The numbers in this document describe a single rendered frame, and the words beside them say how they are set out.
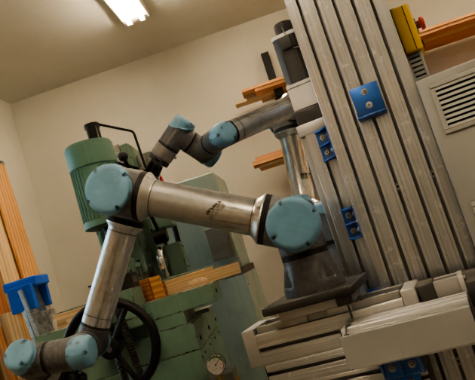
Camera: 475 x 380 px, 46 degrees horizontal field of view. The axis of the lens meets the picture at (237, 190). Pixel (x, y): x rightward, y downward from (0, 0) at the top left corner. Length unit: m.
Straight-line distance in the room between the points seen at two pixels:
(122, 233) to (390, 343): 0.69
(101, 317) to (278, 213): 0.54
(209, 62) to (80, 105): 1.09
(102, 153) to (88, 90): 2.68
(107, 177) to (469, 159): 0.84
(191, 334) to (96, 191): 0.72
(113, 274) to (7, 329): 1.87
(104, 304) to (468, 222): 0.90
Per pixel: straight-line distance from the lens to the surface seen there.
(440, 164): 1.47
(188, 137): 1.79
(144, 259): 2.11
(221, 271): 1.97
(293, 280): 1.34
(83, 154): 2.02
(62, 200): 4.62
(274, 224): 1.19
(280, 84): 3.88
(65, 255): 4.59
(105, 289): 1.44
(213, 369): 1.79
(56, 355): 1.37
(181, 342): 1.85
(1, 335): 3.26
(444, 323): 1.18
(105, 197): 1.27
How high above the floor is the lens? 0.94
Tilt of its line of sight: 7 degrees up
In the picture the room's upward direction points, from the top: 17 degrees counter-clockwise
